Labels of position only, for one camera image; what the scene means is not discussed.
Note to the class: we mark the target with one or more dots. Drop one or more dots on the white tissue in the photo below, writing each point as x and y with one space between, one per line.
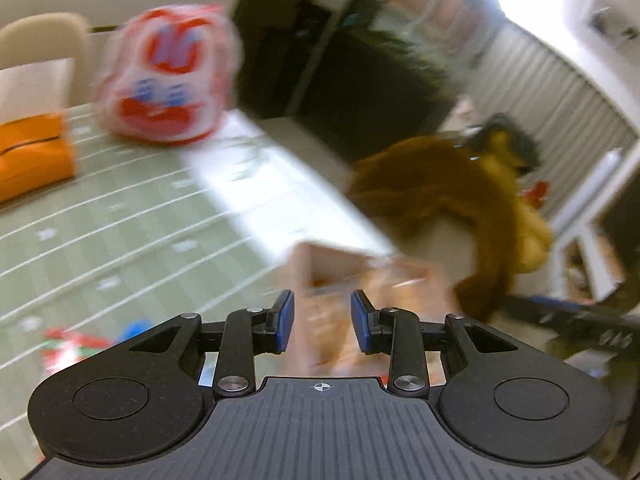
30 90

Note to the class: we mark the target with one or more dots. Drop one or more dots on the yellow plush toy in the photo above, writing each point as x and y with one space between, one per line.
535 235

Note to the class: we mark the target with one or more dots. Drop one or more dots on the pink cardboard box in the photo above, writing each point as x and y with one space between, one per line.
325 270

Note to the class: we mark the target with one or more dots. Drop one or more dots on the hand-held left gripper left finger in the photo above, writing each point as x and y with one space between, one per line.
284 322

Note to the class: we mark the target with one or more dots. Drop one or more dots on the beige chair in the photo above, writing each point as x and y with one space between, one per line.
45 40

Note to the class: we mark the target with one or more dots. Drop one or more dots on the blue snack packet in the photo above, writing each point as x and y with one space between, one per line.
135 331

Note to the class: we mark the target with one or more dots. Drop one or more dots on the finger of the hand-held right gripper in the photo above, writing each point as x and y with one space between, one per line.
575 322

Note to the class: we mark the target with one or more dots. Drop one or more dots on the brown plush toy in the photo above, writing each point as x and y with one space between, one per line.
450 195

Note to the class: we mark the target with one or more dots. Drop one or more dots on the orange tissue box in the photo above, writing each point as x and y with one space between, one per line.
35 150

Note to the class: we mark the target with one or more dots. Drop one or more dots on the red white cracker packet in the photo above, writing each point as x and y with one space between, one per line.
75 347

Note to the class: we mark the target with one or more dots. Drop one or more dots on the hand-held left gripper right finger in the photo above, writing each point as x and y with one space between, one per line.
361 322

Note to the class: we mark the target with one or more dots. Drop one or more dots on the red white snack bag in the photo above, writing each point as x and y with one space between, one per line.
165 75

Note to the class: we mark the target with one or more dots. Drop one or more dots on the black cabinet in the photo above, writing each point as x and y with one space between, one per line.
350 70

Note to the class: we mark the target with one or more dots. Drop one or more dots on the green grid tablecloth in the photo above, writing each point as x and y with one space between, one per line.
125 230

